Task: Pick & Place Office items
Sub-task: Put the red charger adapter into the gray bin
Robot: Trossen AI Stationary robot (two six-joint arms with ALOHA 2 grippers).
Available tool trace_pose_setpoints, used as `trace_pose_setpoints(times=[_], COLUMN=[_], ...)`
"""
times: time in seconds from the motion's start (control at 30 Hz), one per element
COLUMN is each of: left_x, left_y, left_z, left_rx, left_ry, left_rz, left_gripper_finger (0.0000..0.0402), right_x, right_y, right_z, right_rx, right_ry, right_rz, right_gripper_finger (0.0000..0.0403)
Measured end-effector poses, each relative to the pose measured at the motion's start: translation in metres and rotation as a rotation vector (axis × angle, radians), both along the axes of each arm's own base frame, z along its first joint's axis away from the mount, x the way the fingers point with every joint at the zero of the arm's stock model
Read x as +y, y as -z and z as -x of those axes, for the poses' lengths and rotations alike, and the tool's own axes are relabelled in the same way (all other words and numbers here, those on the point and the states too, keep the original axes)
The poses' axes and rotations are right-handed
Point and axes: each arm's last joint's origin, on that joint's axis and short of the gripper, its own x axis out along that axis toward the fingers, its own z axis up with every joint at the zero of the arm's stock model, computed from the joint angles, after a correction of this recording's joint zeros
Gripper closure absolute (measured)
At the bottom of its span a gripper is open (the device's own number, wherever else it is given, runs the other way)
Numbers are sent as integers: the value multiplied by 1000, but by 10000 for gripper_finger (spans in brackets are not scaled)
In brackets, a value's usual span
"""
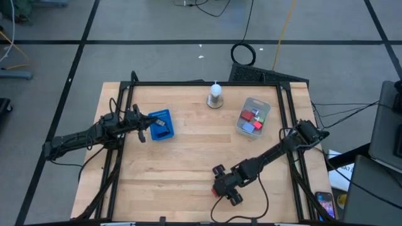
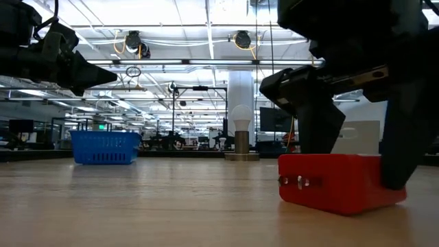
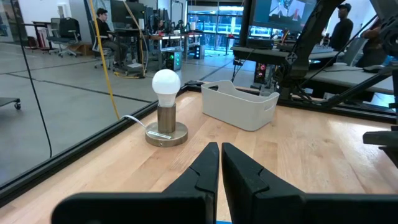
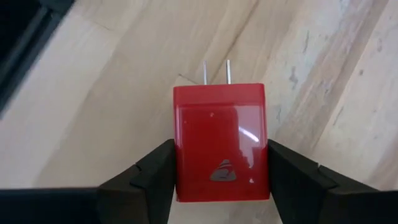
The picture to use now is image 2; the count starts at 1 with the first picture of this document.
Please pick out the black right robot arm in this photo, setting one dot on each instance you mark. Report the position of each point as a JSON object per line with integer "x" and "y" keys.
{"x": 343, "y": 20}

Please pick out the red charger with prongs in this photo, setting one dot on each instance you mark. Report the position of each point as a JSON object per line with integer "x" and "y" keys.
{"x": 343, "y": 185}

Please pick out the blue plastic basket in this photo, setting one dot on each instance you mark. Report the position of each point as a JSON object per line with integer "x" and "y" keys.
{"x": 103, "y": 147}

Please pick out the white building column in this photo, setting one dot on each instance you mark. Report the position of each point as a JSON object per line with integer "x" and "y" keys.
{"x": 240, "y": 89}

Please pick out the small dark distant monitor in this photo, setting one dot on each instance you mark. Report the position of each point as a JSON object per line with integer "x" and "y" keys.
{"x": 20, "y": 126}

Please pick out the bulb lamp on wooden base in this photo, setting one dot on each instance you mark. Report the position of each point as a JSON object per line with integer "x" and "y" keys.
{"x": 241, "y": 116}

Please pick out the low black distant rig frame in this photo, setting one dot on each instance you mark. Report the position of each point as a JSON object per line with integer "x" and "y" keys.
{"x": 52, "y": 133}

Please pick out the tall black distant rig frame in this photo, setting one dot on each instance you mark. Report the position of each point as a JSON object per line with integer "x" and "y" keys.
{"x": 173, "y": 113}

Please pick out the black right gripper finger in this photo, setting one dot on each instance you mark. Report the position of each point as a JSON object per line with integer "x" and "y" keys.
{"x": 319, "y": 130}
{"x": 404, "y": 147}

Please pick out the white plastic bin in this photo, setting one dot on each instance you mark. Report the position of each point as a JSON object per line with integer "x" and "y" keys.
{"x": 363, "y": 140}

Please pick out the large dark distant monitor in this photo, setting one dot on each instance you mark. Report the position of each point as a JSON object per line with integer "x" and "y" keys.
{"x": 274, "y": 120}

